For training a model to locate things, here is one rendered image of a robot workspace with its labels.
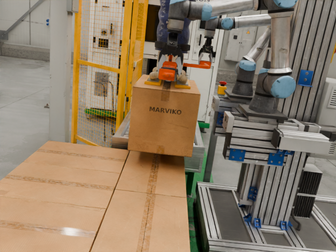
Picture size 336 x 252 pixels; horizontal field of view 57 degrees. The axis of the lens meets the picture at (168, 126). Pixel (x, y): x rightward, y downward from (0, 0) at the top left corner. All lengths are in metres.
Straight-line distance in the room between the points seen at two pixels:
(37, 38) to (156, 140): 10.26
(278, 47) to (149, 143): 0.90
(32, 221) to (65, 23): 1.97
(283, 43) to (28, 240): 1.40
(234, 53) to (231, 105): 8.80
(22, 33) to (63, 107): 9.07
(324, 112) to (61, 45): 2.23
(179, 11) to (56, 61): 1.83
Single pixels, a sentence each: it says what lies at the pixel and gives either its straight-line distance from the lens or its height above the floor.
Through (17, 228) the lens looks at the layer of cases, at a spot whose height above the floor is 0.54.
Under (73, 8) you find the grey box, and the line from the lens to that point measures 3.02.
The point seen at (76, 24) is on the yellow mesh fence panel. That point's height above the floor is 1.37.
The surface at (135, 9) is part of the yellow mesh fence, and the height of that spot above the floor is 1.59.
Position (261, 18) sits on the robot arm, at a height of 1.56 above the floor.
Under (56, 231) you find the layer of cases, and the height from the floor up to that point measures 0.54.
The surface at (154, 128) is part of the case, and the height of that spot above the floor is 0.83.
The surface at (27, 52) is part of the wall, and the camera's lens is 11.92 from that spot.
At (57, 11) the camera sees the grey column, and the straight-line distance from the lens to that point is 3.06.
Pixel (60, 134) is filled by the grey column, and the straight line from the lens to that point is 3.23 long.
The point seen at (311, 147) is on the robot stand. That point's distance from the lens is 1.77.
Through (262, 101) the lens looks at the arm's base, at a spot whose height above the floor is 1.10.
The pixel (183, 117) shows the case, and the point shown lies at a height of 0.92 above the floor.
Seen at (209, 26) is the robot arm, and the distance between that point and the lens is 2.33.
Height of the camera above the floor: 1.38
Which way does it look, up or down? 16 degrees down
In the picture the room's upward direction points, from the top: 7 degrees clockwise
